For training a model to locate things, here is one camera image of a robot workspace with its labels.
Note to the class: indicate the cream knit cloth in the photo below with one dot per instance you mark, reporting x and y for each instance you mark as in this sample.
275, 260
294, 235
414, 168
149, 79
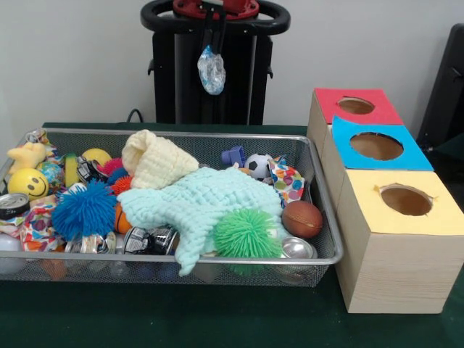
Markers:
159, 163

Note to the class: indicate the mint green knit cloth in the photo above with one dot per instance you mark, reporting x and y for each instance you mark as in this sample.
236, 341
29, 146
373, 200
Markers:
195, 203

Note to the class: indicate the green spiky rubber ball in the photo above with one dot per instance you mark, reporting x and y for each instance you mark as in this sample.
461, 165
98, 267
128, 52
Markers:
246, 233

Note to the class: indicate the wooden box with three holes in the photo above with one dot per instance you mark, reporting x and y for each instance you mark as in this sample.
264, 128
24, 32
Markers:
391, 275

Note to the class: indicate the small brown football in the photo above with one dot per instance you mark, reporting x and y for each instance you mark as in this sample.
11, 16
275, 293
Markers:
302, 219

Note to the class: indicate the black upright panel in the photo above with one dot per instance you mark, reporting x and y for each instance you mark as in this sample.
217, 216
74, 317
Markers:
447, 90

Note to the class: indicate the shallow clear mesh bin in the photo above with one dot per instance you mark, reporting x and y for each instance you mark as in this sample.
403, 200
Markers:
108, 270

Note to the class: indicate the colourful dotted cloth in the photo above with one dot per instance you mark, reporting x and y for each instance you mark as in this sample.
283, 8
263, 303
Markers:
291, 185

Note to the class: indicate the dark green tablecloth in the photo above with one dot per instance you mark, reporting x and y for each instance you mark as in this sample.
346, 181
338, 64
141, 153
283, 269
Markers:
181, 319
451, 170

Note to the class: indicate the plain silver can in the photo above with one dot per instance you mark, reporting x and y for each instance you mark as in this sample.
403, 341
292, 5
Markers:
297, 249

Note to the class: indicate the black printed can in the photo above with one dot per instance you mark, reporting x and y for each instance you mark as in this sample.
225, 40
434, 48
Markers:
148, 241

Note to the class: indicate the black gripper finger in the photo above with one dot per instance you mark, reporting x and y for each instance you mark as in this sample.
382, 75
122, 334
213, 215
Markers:
220, 32
207, 29

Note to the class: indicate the yellow smiley face ball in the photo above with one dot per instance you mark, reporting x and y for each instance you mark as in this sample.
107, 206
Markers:
21, 181

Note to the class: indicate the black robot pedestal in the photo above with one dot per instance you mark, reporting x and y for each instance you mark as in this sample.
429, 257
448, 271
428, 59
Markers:
243, 79

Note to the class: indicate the blue spiky rubber ball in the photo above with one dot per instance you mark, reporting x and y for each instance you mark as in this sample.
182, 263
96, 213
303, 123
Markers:
83, 212

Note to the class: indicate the small black white soccer ball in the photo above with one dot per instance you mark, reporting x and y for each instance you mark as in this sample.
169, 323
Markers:
258, 166

